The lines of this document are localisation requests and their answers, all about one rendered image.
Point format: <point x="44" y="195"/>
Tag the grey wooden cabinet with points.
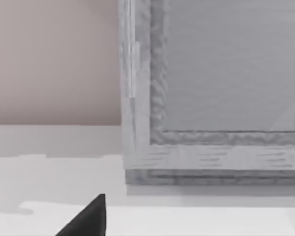
<point x="211" y="86"/>

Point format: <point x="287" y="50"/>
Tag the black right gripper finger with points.
<point x="92" y="218"/>

